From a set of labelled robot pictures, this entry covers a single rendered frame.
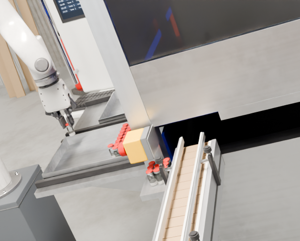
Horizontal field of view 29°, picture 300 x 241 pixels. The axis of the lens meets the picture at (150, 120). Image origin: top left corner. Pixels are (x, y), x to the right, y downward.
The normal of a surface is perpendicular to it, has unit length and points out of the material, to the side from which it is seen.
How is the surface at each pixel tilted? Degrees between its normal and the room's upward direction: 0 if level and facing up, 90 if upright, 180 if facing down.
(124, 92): 90
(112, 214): 0
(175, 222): 0
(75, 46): 90
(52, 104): 94
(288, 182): 90
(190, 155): 0
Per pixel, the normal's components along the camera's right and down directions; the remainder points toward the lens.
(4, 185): 0.78, -0.03
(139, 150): -0.16, 0.45
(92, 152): -0.33, -0.86
